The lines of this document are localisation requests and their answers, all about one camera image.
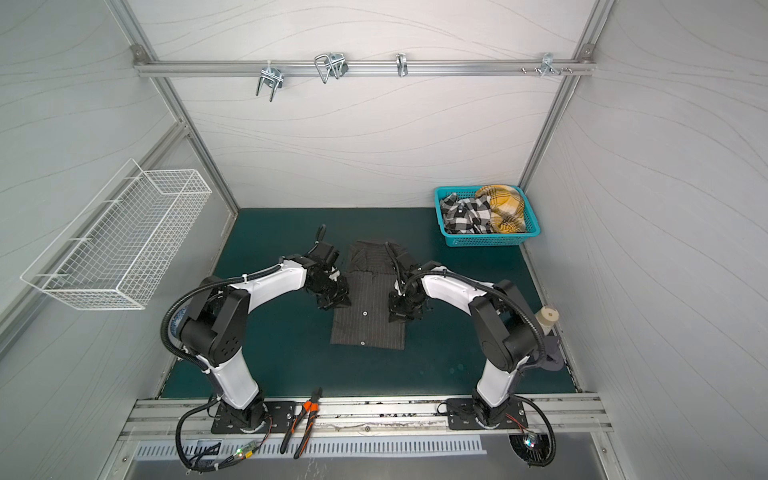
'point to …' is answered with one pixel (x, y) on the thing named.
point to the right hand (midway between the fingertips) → (395, 312)
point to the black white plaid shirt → (466, 216)
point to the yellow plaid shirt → (507, 211)
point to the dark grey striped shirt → (372, 277)
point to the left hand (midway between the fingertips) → (357, 297)
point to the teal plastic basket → (490, 239)
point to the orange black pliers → (310, 407)
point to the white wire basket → (117, 251)
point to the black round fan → (530, 447)
